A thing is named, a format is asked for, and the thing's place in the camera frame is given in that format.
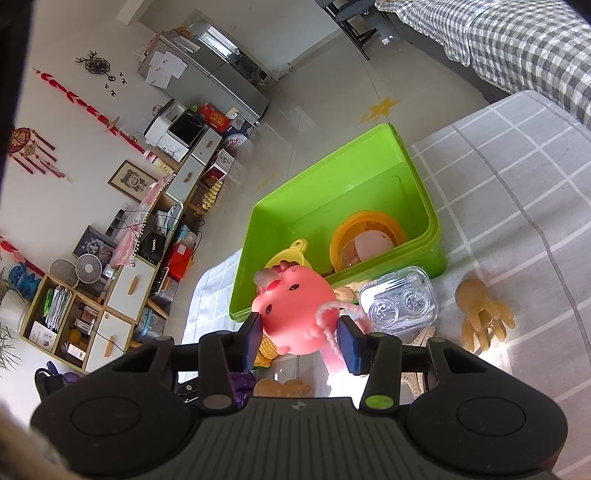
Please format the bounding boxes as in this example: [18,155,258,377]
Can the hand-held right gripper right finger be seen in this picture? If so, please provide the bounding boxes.
[337,316,491,413]

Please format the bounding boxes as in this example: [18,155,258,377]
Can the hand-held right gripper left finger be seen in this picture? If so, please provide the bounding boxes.
[110,313,265,413]

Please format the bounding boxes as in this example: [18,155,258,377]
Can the toy corn cob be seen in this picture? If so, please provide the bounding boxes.
[256,337,282,368]

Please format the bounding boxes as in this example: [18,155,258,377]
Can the purple toy grapes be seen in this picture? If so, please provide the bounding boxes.
[231,369,257,408]

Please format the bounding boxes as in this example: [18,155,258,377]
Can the brown rubber octopus toy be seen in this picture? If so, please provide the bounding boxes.
[455,278,515,354]
[253,379,311,398]

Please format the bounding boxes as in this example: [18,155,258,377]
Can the pink pig toy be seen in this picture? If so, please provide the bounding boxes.
[252,260,370,357]

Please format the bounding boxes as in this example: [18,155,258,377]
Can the clear contact lens case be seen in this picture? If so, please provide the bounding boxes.
[358,267,438,336]

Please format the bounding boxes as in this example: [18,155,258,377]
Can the beige toy starfish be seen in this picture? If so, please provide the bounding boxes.
[402,325,437,401]

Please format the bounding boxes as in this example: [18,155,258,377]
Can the yellow toy scoop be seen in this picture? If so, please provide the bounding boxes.
[264,237,315,274]

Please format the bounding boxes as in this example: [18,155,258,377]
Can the pink clear capsule ball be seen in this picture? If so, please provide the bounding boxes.
[339,231,396,269]

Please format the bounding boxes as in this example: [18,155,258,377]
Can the orange plastic bowl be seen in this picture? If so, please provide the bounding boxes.
[329,210,409,274]

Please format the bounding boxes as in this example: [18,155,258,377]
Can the green plastic box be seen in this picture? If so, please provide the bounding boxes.
[229,122,448,322]

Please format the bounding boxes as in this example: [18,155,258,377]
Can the red storage box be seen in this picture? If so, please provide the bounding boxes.
[161,242,197,280]

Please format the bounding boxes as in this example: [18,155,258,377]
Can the white wooden tv cabinet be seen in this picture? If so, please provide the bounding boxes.
[21,127,225,376]

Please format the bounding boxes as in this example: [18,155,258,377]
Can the row of yellow toys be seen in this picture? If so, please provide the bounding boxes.
[198,180,225,210]

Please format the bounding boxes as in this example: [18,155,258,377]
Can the pink table runner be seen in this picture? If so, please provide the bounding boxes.
[111,178,175,268]

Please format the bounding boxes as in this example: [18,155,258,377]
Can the white printed carton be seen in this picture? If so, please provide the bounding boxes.
[210,148,237,181]

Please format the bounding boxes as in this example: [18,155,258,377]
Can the red gift box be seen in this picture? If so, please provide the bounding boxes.
[200,103,232,136]

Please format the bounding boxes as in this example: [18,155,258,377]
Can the yellow star floor sticker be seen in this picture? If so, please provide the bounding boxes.
[359,95,402,125]

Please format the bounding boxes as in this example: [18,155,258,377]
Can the white plant pot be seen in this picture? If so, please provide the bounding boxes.
[0,288,31,334]

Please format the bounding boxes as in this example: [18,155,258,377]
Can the silver refrigerator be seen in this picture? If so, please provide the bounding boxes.
[139,9,271,126]

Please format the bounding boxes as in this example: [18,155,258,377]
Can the red hanging ornament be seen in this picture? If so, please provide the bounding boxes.
[7,127,73,184]

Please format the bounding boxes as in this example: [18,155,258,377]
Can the black chair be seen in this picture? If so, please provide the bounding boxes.
[322,0,399,62]

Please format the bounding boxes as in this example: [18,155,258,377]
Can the black white gingham blanket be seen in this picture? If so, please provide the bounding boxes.
[374,0,591,136]

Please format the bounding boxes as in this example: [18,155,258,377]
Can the dark picture frame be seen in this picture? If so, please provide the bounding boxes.
[74,225,117,265]

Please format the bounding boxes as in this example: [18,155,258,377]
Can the cartoon picture frame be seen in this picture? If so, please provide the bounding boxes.
[108,159,151,202]

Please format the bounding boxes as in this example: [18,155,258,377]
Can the red string wall decoration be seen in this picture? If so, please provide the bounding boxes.
[32,67,154,161]

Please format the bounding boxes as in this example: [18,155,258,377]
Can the black wall clock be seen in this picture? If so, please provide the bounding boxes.
[75,51,112,78]

